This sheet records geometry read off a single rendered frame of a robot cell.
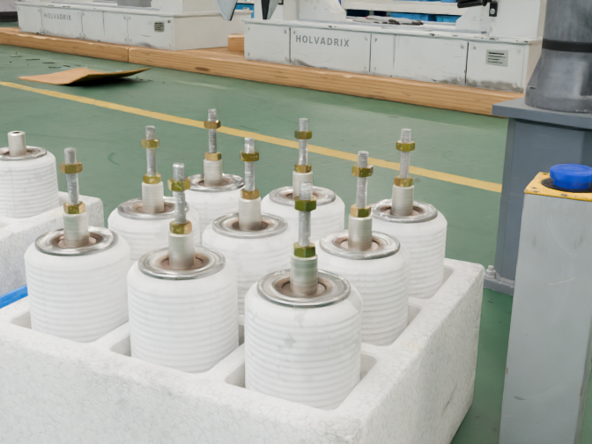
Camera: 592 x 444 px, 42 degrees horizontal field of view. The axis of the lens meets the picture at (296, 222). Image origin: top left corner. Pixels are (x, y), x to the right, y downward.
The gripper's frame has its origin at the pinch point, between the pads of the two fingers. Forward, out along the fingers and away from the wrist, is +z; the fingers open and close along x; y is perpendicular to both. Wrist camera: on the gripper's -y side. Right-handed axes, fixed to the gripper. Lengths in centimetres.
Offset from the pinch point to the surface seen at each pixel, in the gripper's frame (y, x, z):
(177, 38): 319, -126, 32
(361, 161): -9.7, -6.0, 13.2
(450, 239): 42, -65, 46
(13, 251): 31.7, 17.1, 30.9
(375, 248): -10.9, -7.1, 21.3
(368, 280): -13.7, -4.3, 22.9
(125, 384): -9.3, 16.8, 29.4
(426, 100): 162, -160, 44
